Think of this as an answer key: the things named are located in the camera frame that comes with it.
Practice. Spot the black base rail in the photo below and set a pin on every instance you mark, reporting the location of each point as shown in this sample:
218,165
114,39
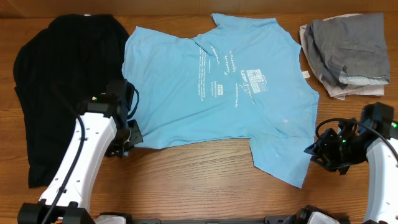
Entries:
211,221

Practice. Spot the white folded garment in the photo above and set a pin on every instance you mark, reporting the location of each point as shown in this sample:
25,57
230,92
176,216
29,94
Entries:
357,91

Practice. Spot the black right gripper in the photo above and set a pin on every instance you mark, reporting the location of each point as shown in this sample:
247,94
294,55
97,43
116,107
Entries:
321,150

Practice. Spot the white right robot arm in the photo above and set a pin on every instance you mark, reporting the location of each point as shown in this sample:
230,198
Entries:
371,139

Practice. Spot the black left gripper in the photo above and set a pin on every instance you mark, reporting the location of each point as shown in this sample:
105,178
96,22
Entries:
136,137

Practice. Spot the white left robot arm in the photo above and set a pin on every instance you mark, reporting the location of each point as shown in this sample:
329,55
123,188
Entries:
104,128

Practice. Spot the light blue t-shirt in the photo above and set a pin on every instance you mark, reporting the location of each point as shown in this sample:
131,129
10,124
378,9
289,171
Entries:
241,79

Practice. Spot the black t-shirt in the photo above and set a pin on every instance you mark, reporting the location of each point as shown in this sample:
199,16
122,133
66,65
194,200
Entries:
71,60

